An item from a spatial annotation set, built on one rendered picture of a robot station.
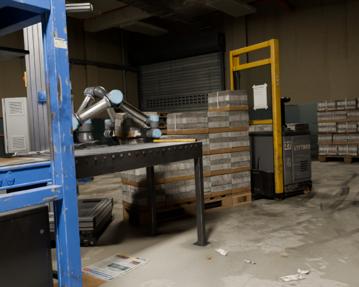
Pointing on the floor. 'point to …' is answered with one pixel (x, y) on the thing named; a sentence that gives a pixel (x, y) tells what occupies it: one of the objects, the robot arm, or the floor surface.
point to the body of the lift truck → (294, 183)
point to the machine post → (61, 143)
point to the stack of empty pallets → (163, 119)
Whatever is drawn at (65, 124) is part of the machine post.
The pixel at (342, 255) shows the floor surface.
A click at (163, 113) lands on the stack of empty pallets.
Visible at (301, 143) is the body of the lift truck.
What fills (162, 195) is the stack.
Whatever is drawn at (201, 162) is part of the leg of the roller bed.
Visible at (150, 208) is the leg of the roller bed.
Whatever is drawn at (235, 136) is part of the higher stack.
